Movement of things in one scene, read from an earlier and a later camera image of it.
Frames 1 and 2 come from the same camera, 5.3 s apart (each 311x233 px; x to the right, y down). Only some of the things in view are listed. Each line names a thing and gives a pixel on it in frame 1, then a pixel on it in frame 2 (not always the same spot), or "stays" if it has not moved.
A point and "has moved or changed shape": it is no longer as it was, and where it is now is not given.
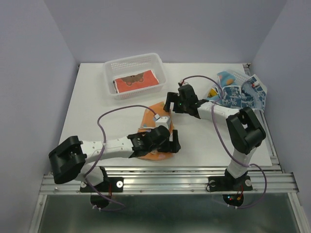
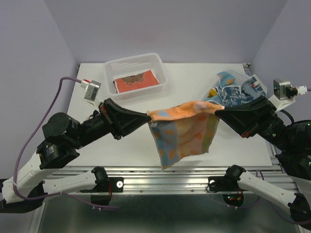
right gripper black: [171, 97] → [250, 117]
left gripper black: [173, 146] → [122, 120]
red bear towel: [140, 80] stays
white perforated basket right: [239, 90] stays
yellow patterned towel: [212, 92] stays
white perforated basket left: [118, 68] stays
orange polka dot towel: [149, 121] has moved or changed shape
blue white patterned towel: [252, 94] stays
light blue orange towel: [226, 78] stays
